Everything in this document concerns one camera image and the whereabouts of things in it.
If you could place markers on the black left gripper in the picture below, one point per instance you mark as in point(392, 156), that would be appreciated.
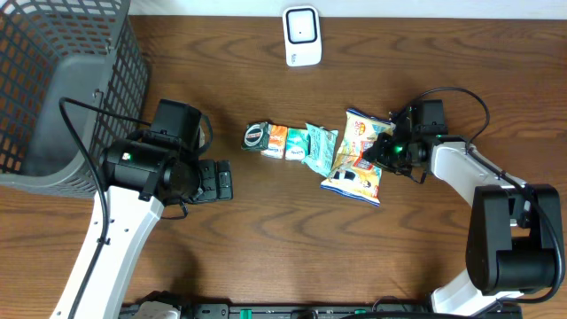
point(217, 180)

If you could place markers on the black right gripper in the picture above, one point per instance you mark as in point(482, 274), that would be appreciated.
point(376, 152)

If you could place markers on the large beige snack bag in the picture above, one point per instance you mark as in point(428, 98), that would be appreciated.
point(351, 175)

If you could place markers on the dark green round-logo packet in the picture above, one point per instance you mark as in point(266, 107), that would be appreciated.
point(256, 137)

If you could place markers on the light green snack packet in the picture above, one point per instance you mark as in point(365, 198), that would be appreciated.
point(321, 149)

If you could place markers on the orange small snack packet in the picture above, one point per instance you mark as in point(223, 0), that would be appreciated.
point(276, 143)

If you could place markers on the teal small snack packet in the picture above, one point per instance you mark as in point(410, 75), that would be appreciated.
point(297, 144)

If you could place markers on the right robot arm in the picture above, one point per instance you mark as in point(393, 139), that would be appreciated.
point(514, 251)

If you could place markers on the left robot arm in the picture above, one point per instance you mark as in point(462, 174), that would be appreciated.
point(156, 166)

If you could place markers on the white barcode scanner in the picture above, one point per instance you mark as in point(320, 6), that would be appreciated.
point(302, 36)

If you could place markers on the dark grey mesh plastic basket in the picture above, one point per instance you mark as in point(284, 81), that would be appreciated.
point(50, 49)

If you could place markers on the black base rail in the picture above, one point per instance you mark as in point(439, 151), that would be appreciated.
point(383, 309)

